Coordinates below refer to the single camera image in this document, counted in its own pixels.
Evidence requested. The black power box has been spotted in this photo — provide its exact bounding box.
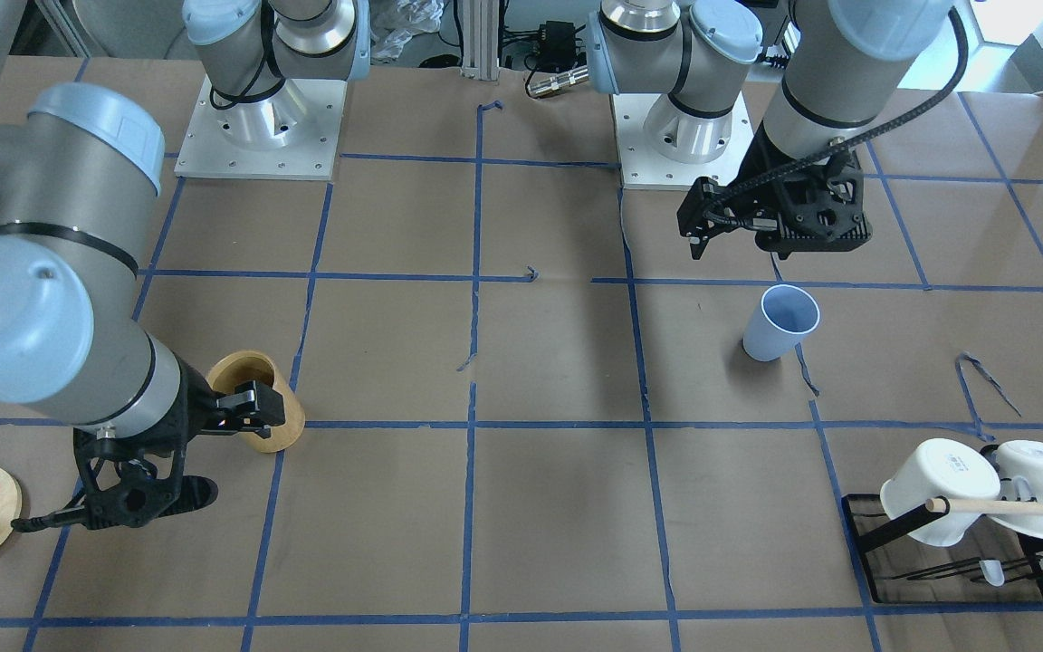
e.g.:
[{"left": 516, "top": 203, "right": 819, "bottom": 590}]
[{"left": 534, "top": 21, "right": 577, "bottom": 72}]

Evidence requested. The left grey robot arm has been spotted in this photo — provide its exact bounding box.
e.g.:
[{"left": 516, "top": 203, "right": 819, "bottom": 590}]
[{"left": 585, "top": 1, "right": 970, "bottom": 259}]

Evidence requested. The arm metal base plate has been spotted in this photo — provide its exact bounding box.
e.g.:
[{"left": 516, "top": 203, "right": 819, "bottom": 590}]
[
  {"left": 175, "top": 80, "right": 348, "bottom": 182},
  {"left": 612, "top": 92, "right": 753, "bottom": 191}
]

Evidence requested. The light blue plastic cup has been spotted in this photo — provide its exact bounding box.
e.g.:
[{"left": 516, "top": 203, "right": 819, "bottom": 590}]
[{"left": 742, "top": 283, "right": 822, "bottom": 362}]

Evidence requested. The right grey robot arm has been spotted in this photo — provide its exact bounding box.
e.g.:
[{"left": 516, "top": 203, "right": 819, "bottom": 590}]
[{"left": 0, "top": 1, "right": 305, "bottom": 532}]

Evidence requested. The bamboo chopstick holder cup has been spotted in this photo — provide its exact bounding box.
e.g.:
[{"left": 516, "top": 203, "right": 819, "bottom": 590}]
[{"left": 200, "top": 351, "right": 305, "bottom": 454}]

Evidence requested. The aluminium extrusion post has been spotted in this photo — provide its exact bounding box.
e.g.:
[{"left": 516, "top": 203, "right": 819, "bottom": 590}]
[{"left": 459, "top": 0, "right": 502, "bottom": 82}]

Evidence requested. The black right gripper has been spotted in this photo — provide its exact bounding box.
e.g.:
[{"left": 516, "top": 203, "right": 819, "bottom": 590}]
[{"left": 13, "top": 358, "right": 287, "bottom": 532}]

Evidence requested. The wooden dowel rod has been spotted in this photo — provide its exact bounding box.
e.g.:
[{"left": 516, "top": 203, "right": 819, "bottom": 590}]
[{"left": 923, "top": 496, "right": 1043, "bottom": 516}]

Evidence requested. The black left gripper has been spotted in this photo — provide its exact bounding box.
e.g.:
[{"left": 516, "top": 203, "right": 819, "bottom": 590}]
[{"left": 677, "top": 149, "right": 873, "bottom": 260}]

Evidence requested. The white mug near rack end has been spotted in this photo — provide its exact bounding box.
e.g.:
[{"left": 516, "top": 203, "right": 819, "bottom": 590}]
[{"left": 880, "top": 438, "right": 1000, "bottom": 520}]

